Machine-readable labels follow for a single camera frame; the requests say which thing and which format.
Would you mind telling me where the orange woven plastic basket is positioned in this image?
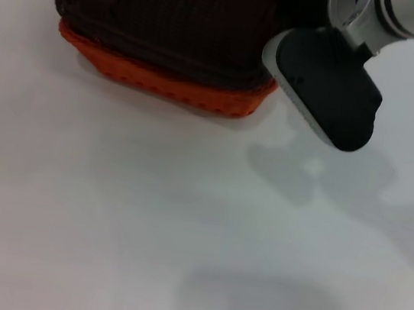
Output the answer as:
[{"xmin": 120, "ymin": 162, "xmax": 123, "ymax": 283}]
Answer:
[{"xmin": 48, "ymin": 18, "xmax": 284, "ymax": 126}]

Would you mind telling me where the dark brown woven basket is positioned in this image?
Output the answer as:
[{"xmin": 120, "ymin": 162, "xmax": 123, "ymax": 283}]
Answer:
[{"xmin": 44, "ymin": 0, "xmax": 332, "ymax": 102}]

